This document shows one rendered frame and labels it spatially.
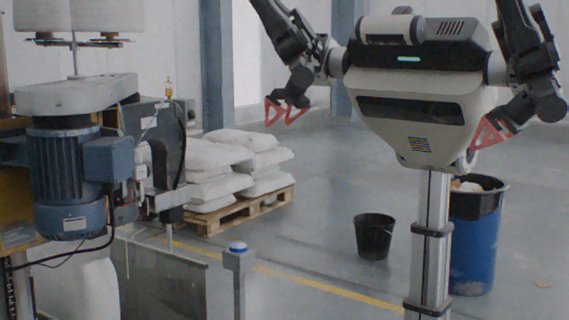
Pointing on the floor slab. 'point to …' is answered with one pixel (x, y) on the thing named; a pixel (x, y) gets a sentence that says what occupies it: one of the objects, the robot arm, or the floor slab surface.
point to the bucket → (373, 235)
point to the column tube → (25, 249)
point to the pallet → (248, 207)
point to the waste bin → (475, 234)
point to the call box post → (239, 295)
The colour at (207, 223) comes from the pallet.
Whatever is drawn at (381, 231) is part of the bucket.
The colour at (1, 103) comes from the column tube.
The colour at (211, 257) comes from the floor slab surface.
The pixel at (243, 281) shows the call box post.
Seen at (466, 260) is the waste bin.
